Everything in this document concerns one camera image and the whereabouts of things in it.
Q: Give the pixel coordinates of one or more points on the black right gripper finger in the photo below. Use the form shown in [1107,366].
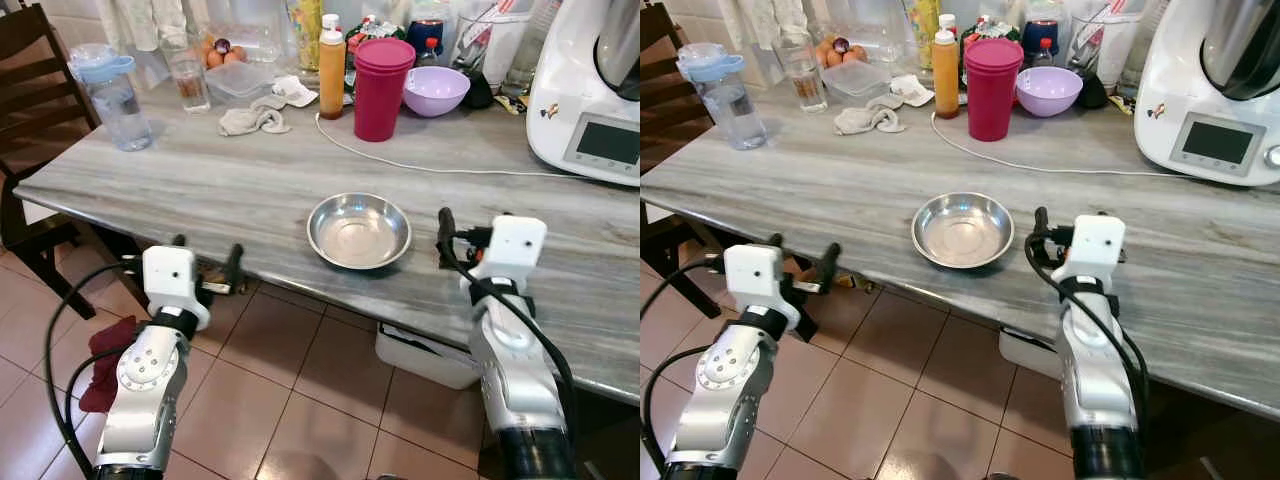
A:
[1041,232]
[446,235]

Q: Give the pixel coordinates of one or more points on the round stainless steel bowl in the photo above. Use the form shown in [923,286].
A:
[358,232]
[962,231]

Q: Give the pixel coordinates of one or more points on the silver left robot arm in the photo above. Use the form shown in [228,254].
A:
[715,395]
[140,390]

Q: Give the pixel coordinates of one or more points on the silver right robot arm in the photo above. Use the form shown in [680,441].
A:
[1090,380]
[510,370]

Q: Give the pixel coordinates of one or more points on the white plastic box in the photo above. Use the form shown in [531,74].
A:
[1028,352]
[425,355]

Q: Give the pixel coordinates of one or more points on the dark red cloth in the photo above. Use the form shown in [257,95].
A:
[108,365]

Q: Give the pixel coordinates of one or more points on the purple plastic bowl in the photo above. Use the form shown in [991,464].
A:
[1048,92]
[436,92]

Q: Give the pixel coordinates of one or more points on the crumpled grey cloth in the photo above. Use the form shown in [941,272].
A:
[865,120]
[250,120]

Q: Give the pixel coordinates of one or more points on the clear blue-lidded water bottle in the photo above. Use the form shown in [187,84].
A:
[115,105]
[728,105]

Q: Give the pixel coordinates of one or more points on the magenta lidded plastic tumbler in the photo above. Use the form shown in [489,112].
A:
[382,95]
[992,95]

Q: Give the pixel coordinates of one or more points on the clear drinking glass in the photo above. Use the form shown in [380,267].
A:
[188,82]
[803,82]

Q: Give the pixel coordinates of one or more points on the clear lidded plastic container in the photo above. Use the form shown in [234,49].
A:
[240,82]
[857,82]

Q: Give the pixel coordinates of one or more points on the white kitchen cooking machine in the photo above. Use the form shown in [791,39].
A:
[1175,90]
[570,100]

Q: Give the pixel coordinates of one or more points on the orange sauce squeeze bottle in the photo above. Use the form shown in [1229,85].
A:
[332,80]
[945,80]

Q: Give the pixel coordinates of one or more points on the small red-capped bottle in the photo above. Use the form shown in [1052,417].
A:
[1045,52]
[430,52]

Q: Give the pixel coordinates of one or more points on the brown egg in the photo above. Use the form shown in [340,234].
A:
[825,53]
[857,52]
[213,58]
[236,55]

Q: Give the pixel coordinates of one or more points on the dark wooden chair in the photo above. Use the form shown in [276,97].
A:
[35,80]
[662,90]

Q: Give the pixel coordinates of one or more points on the crumpled white tissue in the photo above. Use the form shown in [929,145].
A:
[295,90]
[912,90]

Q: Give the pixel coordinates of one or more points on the clear plastic jug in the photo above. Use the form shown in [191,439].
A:
[1115,45]
[500,45]

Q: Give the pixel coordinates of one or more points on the dark blue jar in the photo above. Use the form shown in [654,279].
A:
[425,30]
[1042,30]

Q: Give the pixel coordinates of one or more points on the green printed packet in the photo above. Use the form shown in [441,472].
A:
[375,28]
[990,28]

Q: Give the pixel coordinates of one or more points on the pale hanging cloth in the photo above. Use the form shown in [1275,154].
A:
[760,20]
[150,20]

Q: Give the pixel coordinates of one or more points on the white capped white bottle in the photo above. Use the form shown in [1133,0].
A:
[947,21]
[330,21]

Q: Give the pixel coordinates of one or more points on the yellow printed packet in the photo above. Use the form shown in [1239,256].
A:
[304,30]
[920,30]

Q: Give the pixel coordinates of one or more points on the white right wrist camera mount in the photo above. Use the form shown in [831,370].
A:
[1095,245]
[515,248]

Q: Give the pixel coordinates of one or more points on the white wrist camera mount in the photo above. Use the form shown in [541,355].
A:
[752,280]
[168,280]
[515,248]
[1095,245]

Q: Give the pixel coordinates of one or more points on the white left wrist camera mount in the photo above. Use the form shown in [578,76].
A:
[168,280]
[752,280]

